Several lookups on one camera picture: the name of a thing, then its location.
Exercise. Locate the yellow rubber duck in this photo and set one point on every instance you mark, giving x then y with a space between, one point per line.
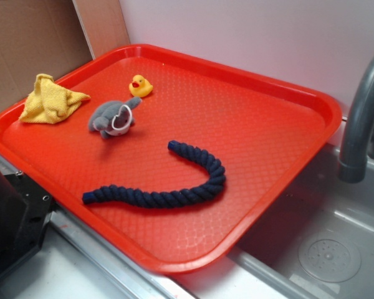
140 86

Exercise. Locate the grey plush elephant toy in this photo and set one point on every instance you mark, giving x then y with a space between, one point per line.
114 118

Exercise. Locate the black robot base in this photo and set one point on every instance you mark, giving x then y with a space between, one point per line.
24 214

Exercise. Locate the yellow crumpled cloth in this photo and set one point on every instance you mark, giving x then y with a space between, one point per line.
50 103

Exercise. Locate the grey toy faucet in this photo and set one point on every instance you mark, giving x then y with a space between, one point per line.
358 137

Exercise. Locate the red plastic tray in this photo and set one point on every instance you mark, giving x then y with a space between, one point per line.
263 130

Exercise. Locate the brown cardboard panel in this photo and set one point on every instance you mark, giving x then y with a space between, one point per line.
53 37

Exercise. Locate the grey plastic toy sink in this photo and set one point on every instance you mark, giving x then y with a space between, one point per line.
315 241

